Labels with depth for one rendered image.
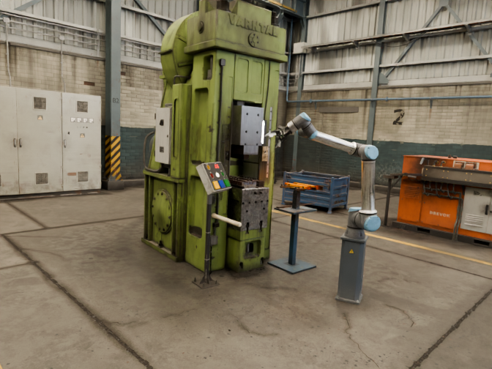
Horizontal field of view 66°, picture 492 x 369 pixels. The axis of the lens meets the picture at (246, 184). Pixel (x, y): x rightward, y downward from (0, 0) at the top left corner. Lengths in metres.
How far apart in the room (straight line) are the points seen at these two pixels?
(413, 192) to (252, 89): 3.74
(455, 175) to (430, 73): 5.36
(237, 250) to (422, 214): 3.76
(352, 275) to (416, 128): 8.01
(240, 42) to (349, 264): 2.42
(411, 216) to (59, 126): 6.84
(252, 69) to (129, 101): 5.99
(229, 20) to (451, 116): 7.93
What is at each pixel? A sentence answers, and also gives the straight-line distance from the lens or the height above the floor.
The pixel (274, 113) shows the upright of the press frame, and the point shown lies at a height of 1.72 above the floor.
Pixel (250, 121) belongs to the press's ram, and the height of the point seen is 1.62.
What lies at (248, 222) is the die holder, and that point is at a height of 0.55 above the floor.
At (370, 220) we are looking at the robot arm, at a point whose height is 0.82.
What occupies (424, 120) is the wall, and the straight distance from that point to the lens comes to 11.24.
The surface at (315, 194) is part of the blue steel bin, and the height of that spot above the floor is 0.33.
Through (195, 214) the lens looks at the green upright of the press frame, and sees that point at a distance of 4.27.
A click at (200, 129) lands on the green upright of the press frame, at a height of 1.50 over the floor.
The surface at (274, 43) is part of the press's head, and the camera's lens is 4.41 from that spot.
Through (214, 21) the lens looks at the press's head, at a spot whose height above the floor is 2.54.
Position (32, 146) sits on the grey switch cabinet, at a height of 1.01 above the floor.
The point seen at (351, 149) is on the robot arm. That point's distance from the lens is 3.42.
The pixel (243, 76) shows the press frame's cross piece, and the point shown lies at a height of 2.08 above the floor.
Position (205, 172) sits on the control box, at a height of 1.12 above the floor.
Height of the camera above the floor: 1.50
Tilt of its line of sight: 8 degrees down
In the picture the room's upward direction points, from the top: 3 degrees clockwise
